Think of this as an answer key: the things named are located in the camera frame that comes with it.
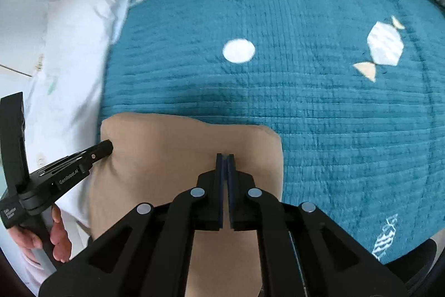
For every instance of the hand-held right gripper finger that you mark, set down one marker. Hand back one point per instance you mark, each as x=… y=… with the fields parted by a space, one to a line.
x=230 y=192
x=222 y=185

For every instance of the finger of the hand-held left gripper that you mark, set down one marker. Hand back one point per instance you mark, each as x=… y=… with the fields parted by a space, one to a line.
x=97 y=151

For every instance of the tan jacket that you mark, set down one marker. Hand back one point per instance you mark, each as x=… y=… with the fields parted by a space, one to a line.
x=156 y=151

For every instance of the person's left forearm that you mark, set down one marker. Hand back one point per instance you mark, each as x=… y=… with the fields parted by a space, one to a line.
x=31 y=269

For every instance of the person's left hand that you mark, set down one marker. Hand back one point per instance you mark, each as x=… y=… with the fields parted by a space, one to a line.
x=61 y=238

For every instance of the white bed sheet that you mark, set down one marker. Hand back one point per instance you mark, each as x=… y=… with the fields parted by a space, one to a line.
x=73 y=57

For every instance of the teal quilted blanket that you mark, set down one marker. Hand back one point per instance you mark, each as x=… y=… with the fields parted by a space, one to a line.
x=278 y=91

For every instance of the black chair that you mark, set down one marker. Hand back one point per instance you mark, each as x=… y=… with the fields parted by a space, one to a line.
x=413 y=265

